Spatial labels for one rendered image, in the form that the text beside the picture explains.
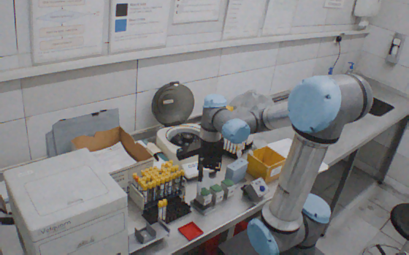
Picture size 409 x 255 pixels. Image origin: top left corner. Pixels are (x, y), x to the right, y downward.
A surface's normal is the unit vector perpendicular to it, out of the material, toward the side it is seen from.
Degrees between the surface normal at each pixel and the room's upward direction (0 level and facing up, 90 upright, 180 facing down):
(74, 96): 90
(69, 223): 90
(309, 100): 82
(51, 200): 0
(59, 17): 93
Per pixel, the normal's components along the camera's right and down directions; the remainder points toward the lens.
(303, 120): -0.81, -0.02
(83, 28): 0.64, 0.48
